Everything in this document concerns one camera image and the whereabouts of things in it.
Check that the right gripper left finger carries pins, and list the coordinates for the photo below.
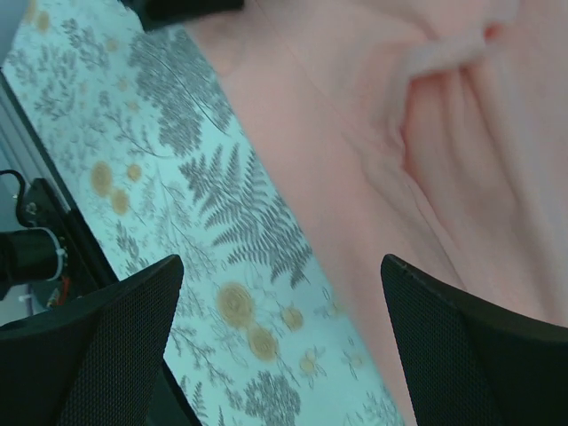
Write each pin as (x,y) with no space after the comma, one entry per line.
(97,360)

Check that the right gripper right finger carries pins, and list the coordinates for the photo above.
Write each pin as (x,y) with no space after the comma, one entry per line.
(470,362)

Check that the salmon pink t shirt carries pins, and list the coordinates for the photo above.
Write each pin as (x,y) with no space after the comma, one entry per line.
(435,131)

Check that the floral table mat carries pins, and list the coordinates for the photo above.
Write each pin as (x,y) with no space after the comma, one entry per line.
(155,161)

